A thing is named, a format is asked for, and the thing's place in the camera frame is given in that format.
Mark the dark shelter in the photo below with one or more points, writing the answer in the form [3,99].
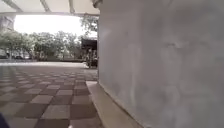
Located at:
[89,43]

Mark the pale concrete kerb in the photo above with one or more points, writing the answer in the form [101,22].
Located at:
[106,110]

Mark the checkered paved path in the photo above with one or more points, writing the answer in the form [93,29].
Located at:
[50,96]

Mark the row of trees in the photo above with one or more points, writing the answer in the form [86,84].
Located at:
[43,43]

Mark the pale canopy roof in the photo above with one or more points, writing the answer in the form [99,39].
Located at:
[50,6]

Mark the building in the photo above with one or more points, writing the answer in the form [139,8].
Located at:
[6,22]

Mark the grey concrete wall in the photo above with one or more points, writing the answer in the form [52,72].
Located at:
[160,66]

